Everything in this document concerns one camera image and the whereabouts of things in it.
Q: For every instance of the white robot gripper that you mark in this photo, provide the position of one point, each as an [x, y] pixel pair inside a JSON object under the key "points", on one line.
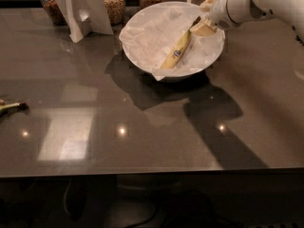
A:
{"points": [[223, 12]]}

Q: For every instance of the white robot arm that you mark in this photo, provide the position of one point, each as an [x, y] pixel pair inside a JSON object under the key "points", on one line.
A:
{"points": [[291, 12]]}

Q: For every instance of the yellow banana with sticker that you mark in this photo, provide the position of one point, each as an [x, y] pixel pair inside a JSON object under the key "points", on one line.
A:
{"points": [[179, 48]]}

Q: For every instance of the white bowl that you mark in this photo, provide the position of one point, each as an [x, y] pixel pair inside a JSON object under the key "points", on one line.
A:
{"points": [[139, 56]]}

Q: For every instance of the banana stem at left edge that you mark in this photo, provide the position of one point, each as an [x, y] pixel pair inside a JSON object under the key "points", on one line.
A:
{"points": [[7, 107]]}

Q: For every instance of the white crumpled paper liner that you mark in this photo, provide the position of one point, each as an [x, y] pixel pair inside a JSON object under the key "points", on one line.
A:
{"points": [[148, 38]]}

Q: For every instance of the glass jar of nuts middle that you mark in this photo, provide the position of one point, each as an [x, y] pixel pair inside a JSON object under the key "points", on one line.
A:
{"points": [[115, 10]]}

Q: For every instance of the white folded card stand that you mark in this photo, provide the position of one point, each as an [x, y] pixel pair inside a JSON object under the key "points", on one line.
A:
{"points": [[85, 16]]}

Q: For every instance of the glass jar of nuts left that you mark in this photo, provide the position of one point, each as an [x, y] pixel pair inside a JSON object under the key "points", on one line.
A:
{"points": [[53, 12]]}

